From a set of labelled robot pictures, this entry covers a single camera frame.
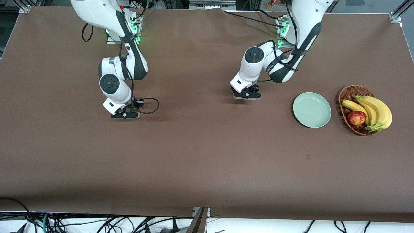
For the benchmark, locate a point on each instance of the red yellow apple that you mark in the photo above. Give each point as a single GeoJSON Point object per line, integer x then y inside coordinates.
{"type": "Point", "coordinates": [356, 118]}

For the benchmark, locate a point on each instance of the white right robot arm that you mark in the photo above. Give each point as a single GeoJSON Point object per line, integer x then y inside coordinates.
{"type": "Point", "coordinates": [111, 85]}

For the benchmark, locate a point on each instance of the brown wicker basket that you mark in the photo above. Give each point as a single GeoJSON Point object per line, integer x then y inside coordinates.
{"type": "Point", "coordinates": [351, 92]}

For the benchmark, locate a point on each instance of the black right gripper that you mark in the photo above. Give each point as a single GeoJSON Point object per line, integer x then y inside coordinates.
{"type": "Point", "coordinates": [135, 103]}

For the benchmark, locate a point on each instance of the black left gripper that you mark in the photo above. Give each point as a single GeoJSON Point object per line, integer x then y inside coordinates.
{"type": "Point", "coordinates": [253, 88]}

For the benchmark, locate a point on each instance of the brown table cover sheet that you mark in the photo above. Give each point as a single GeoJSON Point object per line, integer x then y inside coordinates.
{"type": "Point", "coordinates": [207, 145]}

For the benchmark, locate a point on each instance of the grey metal rail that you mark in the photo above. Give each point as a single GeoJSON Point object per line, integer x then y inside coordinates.
{"type": "Point", "coordinates": [212, 5]}

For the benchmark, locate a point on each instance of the aluminium frame post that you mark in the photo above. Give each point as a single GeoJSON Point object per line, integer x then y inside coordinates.
{"type": "Point", "coordinates": [199, 222]}

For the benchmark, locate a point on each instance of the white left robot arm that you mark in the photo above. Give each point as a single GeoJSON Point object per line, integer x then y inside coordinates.
{"type": "Point", "coordinates": [254, 69]}

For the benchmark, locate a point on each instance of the orange colourful object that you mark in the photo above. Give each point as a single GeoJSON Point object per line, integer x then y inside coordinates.
{"type": "Point", "coordinates": [275, 4]}

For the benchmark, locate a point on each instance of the aluminium frame corner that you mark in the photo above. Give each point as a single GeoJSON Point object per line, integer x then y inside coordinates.
{"type": "Point", "coordinates": [396, 16]}
{"type": "Point", "coordinates": [25, 8]}

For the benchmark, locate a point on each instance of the black power plug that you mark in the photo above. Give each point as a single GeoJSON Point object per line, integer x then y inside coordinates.
{"type": "Point", "coordinates": [175, 226]}

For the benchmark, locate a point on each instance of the light green round plate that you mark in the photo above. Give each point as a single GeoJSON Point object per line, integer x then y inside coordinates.
{"type": "Point", "coordinates": [311, 110]}

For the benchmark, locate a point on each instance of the yellow banana bunch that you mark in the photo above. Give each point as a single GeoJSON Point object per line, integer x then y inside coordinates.
{"type": "Point", "coordinates": [381, 113]}

